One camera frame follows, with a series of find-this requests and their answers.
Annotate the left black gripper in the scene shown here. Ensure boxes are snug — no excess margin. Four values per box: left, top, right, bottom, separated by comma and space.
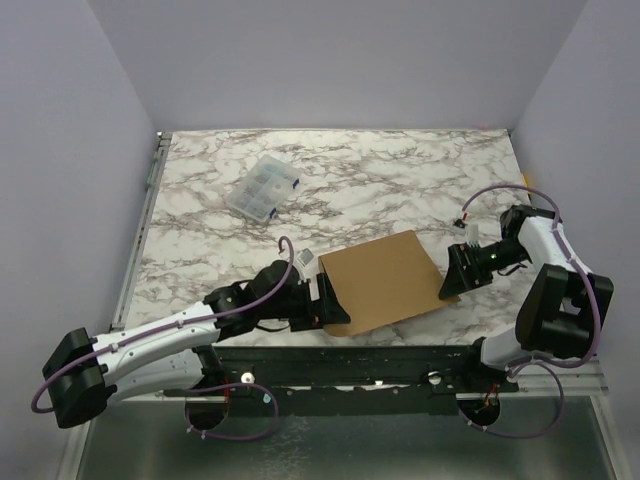
259, 273, 350, 332

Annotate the brown cardboard box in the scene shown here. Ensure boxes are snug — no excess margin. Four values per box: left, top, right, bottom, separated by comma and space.
318, 231, 459, 337

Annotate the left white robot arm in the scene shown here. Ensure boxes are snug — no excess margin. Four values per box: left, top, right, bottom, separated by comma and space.
32, 260, 351, 429

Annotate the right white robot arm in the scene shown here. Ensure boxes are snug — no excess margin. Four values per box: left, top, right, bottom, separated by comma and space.
439, 205, 614, 391

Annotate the clear plastic screw organizer box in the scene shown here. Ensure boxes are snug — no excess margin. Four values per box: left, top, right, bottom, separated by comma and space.
225, 155, 300, 224

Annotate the yellow tape piece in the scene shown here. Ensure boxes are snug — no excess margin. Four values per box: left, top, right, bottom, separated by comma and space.
522, 173, 534, 189

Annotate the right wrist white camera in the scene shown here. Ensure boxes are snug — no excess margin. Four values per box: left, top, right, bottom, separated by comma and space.
453, 218, 479, 247

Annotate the black metal base rail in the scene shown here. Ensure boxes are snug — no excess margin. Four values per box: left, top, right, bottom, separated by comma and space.
166, 346, 518, 420

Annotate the aluminium front extrusion rail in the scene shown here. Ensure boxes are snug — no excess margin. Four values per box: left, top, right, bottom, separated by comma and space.
507, 360, 609, 396

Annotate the aluminium side rail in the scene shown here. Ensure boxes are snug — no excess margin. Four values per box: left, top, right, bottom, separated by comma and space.
108, 131, 173, 333

